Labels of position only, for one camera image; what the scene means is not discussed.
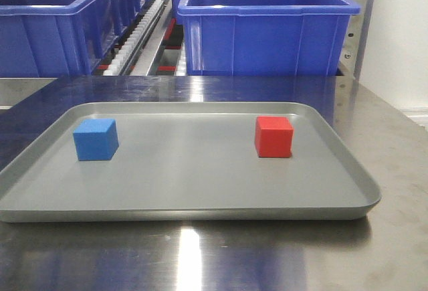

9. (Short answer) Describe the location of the red foam cube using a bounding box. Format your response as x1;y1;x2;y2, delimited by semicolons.
255;116;294;158

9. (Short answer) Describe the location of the blue plastic bin right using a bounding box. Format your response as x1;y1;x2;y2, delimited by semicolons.
177;0;360;76

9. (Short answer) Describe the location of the blue plastic bin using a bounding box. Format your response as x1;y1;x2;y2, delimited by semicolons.
177;0;360;76
1;0;141;77

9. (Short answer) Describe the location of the grey metal tray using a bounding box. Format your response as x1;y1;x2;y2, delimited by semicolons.
1;102;381;222

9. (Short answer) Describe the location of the blue foam cube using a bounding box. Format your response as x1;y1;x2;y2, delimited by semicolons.
73;118;119;161

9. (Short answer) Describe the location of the blue plastic bin left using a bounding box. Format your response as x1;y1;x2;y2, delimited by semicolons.
1;0;141;77

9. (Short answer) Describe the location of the metal shelf upright post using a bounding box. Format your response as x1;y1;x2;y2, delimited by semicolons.
338;0;381;81

